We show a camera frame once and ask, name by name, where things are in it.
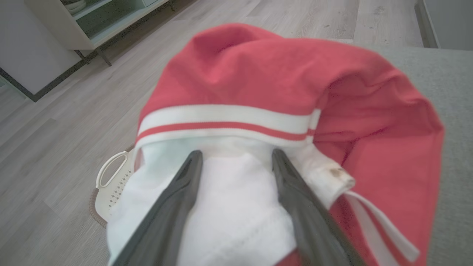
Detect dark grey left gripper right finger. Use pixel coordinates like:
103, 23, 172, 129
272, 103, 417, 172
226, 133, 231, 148
272, 149, 367, 266

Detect cream plastic laundry basket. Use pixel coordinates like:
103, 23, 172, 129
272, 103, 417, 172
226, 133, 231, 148
95, 150, 135, 222

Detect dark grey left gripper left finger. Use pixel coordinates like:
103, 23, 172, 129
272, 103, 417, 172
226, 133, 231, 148
111, 150, 203, 266

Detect brown wicker basket rim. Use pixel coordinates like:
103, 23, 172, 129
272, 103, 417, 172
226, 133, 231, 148
89, 188, 108, 228

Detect pale green shelf cabinet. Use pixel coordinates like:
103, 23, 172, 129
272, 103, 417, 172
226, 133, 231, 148
24, 0, 175, 68

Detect white stacked dishes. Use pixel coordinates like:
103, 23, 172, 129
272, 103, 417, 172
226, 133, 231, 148
61, 0, 88, 15

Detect red shorts white striped waistband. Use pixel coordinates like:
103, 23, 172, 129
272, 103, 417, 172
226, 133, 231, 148
106, 23, 445, 266

